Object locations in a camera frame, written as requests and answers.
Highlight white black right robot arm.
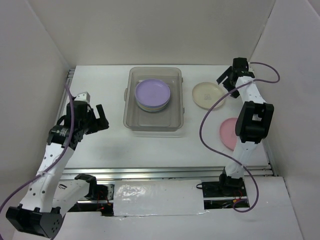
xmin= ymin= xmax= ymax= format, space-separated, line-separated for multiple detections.
xmin=217 ymin=57 xmax=274 ymax=196

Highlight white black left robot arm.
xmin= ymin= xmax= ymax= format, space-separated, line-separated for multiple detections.
xmin=5 ymin=100 xmax=109 ymax=240

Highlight aluminium rail frame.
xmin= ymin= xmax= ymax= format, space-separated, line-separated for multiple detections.
xmin=56 ymin=65 xmax=279 ymax=213

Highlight cream plastic plate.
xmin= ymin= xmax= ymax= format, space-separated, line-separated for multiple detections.
xmin=191 ymin=82 xmax=225 ymax=110

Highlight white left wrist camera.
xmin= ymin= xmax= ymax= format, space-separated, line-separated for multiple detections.
xmin=74 ymin=91 xmax=91 ymax=104

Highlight blue plastic plate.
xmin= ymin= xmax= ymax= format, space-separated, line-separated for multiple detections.
xmin=139 ymin=106 xmax=166 ymax=113

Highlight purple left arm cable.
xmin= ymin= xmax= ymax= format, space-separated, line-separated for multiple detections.
xmin=0 ymin=84 xmax=76 ymax=213

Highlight white glossy cover panel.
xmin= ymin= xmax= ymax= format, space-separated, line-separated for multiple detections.
xmin=113 ymin=180 xmax=205 ymax=217

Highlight pink plastic plate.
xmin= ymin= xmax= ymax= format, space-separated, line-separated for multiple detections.
xmin=219 ymin=117 xmax=238 ymax=151

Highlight clear plastic bin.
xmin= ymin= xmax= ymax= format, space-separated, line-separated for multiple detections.
xmin=123 ymin=67 xmax=184 ymax=132

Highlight purple plate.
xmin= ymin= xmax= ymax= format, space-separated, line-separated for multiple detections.
xmin=134 ymin=79 xmax=171 ymax=108

